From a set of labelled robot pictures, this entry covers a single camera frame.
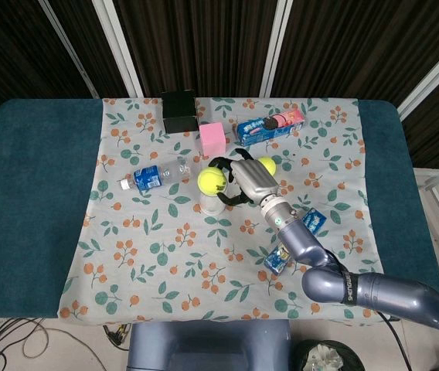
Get yellow tennis ball with logo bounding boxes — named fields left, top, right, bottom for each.
left=197, top=168, right=227, bottom=195

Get clear plastic tube container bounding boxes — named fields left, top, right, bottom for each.
left=199, top=192, right=225, bottom=216

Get floor cables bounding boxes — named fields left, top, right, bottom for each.
left=0, top=316, right=62, bottom=371

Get black open box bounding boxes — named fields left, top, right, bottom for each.
left=160, top=89, right=199, bottom=134

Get floral white tablecloth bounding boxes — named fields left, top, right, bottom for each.
left=57, top=96, right=391, bottom=322

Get blue label plastic water bottle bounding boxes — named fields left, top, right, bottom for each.
left=120, top=157, right=192, bottom=192

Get black trash bin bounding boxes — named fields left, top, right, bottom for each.
left=292, top=339, right=366, bottom=371

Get blue and pink cookie box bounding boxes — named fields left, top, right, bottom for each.
left=235, top=108, right=306, bottom=147

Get white partition post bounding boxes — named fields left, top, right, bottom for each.
left=90, top=0, right=144, bottom=97
left=396, top=36, right=439, bottom=121
left=38, top=0, right=100, bottom=98
left=258, top=0, right=294, bottom=97

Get plain yellow tennis ball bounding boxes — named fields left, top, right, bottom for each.
left=257, top=155, right=277, bottom=175

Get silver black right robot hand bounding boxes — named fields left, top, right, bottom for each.
left=208, top=148, right=281, bottom=206

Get blue-grey robot torso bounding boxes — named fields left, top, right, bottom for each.
left=126, top=319, right=294, bottom=371

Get pink foam cube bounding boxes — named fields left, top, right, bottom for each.
left=199, top=122, right=227, bottom=156

